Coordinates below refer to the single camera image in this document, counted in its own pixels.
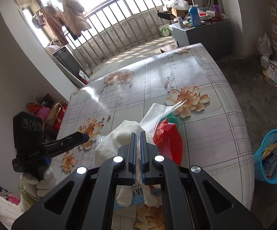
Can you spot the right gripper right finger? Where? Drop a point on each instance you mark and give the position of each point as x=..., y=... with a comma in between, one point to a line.
x=191, y=198

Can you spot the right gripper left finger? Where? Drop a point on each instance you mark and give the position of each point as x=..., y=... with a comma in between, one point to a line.
x=85, y=199

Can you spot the red plastic bag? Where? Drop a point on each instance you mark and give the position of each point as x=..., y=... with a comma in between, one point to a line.
x=169, y=141

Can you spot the light blue small box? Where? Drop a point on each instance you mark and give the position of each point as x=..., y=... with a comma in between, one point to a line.
x=138, y=197

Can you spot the left white gloved hand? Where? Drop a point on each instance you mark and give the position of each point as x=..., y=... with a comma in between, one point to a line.
x=36, y=188

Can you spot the brown paper shopping bag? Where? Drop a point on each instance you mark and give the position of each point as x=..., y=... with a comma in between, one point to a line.
x=51, y=117

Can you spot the pink bag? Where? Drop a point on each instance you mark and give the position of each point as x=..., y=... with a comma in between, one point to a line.
x=39, y=111

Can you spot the blue plastic waste basket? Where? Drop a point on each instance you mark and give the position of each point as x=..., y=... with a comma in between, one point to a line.
x=265, y=159

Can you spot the dark balcony crate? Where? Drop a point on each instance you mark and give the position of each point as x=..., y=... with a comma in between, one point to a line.
x=71, y=64

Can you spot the brown hanging coat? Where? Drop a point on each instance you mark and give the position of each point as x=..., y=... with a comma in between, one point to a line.
x=55, y=20

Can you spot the beige hanging jacket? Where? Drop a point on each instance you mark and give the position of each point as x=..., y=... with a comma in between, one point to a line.
x=73, y=13

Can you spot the pile of packaging on floor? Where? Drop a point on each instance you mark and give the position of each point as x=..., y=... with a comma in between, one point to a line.
x=269, y=71

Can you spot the grey cabinet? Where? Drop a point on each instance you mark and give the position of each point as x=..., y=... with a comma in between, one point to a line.
x=217, y=38

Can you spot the white bag on floor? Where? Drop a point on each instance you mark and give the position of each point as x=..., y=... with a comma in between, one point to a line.
x=263, y=46

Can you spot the green white small appliance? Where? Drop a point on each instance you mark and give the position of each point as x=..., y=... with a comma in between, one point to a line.
x=165, y=30

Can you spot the metal balcony railing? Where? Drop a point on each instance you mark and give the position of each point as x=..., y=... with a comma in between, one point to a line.
x=116, y=25

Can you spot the blue detergent bottle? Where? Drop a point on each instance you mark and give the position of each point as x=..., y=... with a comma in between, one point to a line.
x=194, y=16

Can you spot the cardboard box with clutter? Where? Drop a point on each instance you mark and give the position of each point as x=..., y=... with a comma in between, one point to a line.
x=179, y=8

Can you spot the purple cup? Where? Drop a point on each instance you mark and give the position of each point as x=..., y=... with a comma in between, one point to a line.
x=217, y=11

